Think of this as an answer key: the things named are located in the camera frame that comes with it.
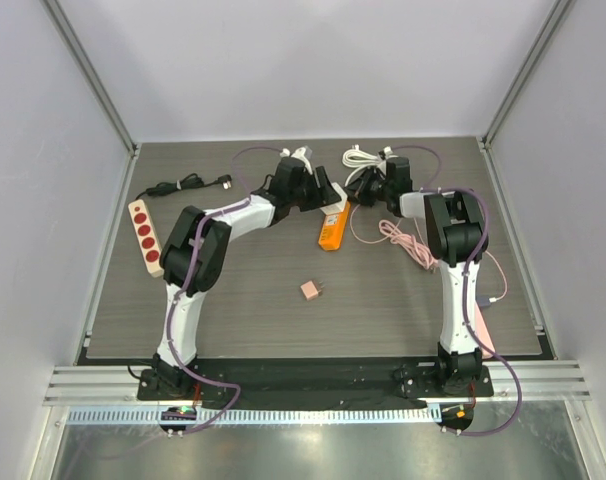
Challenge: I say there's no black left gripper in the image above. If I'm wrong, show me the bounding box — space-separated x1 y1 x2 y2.
287 166 340 211

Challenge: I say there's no white cube socket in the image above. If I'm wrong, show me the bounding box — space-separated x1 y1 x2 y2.
320 182 348 215

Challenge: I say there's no orange power adapter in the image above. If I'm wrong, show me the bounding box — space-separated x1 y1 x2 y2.
318 202 351 252

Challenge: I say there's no pink plug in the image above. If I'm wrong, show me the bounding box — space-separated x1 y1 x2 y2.
300 280 324 301

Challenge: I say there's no beige red power strip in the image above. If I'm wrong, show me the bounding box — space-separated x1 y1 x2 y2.
128 199 163 278

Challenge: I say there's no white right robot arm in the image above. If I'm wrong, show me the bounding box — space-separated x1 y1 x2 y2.
345 157 489 396

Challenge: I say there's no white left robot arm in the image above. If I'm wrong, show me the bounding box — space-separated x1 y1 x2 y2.
138 146 347 400

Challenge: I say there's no pink power strip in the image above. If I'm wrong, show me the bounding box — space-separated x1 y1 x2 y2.
475 305 495 359

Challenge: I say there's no white coiled cable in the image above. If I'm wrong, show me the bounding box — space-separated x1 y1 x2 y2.
342 143 397 187

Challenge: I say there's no pink coiled cable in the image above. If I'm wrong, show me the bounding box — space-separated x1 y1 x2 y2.
349 202 508 304

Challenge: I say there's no black power strip cable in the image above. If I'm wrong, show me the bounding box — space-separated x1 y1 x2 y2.
135 172 235 200

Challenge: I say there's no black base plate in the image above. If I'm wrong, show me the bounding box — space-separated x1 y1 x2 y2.
138 356 494 401

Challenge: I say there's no white slotted cable duct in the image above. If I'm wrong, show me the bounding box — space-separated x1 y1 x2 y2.
68 404 441 425

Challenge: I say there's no aluminium front rail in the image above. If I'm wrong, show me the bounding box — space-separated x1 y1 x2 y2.
44 358 590 411

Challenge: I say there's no right aluminium frame post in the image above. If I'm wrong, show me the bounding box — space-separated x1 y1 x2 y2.
477 0 575 150

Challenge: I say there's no aluminium frame post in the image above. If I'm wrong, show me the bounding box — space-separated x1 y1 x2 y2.
41 0 140 157
477 0 575 150

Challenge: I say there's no left aluminium frame post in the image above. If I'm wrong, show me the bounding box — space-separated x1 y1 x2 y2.
41 0 140 157

